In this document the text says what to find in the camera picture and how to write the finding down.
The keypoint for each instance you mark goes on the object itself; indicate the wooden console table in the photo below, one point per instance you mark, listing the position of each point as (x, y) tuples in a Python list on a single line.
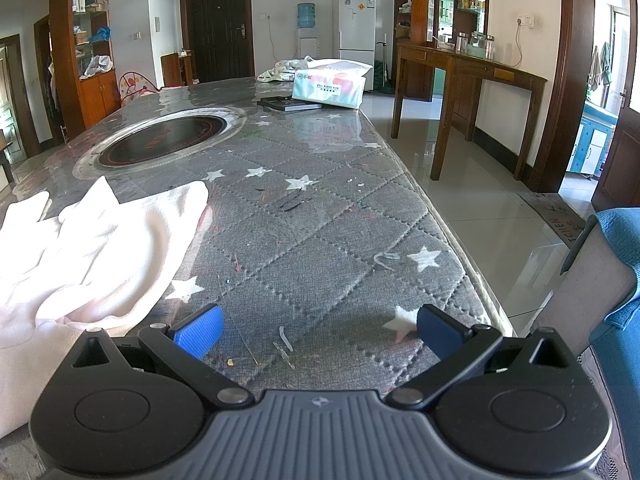
[(456, 67)]

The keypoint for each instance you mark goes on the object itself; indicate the door mat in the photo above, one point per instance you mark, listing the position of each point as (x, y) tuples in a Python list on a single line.
[(563, 220)]

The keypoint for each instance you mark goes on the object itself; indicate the cream white garment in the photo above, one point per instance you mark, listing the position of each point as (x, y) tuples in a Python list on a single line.
[(99, 263)]

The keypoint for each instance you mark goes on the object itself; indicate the wooden shelf cabinet left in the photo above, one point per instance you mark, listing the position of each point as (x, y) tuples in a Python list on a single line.
[(74, 27)]

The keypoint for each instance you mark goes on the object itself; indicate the polka dot play tent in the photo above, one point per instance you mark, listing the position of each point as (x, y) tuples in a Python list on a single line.
[(132, 84)]

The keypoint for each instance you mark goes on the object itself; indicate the crumpled patterned cloth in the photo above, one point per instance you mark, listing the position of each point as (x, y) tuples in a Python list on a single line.
[(285, 70)]

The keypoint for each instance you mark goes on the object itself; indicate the round black induction cooktop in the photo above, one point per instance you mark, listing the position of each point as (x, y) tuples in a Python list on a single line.
[(161, 139)]

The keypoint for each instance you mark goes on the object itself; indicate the water dispenser with blue bottle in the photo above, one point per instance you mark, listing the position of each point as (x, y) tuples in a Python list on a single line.
[(307, 32)]

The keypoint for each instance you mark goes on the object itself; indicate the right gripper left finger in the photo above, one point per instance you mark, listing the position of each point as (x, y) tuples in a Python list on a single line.
[(177, 352)]

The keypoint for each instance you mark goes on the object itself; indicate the dark wooden entrance door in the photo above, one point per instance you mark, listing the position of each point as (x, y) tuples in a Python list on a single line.
[(219, 36)]

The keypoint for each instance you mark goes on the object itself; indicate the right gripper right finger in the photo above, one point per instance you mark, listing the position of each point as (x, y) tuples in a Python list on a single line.
[(462, 352)]

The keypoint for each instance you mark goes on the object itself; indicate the white refrigerator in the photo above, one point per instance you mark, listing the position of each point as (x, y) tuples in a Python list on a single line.
[(354, 35)]

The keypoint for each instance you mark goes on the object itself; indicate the tissue box pack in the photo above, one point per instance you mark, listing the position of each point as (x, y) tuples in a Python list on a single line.
[(332, 82)]

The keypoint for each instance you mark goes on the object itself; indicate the wooden glass side door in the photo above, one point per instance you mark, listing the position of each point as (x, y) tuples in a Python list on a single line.
[(618, 186)]

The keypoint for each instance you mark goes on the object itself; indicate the wooden display cabinet right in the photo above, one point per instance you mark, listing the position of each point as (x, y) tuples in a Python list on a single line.
[(437, 22)]

